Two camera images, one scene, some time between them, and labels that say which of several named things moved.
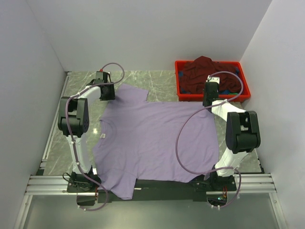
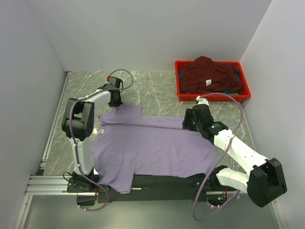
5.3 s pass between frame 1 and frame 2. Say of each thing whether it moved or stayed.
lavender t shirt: moved
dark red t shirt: stayed
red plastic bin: stayed
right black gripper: moved
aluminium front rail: stayed
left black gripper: moved
